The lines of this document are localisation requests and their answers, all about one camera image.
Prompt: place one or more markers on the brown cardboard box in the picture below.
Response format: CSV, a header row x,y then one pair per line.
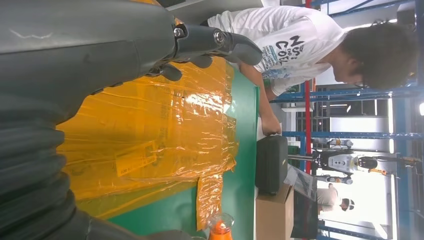
x,y
273,217

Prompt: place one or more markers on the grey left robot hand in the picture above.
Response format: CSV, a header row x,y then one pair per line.
x,y
66,49

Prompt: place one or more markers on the red post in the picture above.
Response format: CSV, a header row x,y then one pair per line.
x,y
307,109

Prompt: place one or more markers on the white humanoid robot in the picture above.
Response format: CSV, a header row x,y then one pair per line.
x,y
341,162

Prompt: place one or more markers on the person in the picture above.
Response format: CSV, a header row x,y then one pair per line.
x,y
328,197
291,43

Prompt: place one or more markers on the blue shelving rack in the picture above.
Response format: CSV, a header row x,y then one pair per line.
x,y
348,135

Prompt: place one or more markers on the black zip case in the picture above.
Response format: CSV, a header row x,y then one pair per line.
x,y
271,164

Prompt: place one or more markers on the yellow taped cardboard sheet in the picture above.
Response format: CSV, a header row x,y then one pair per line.
x,y
149,132

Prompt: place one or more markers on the green work table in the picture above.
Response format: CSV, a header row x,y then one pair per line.
x,y
242,198

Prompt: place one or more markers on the orange detergent bottle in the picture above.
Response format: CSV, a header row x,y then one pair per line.
x,y
220,228

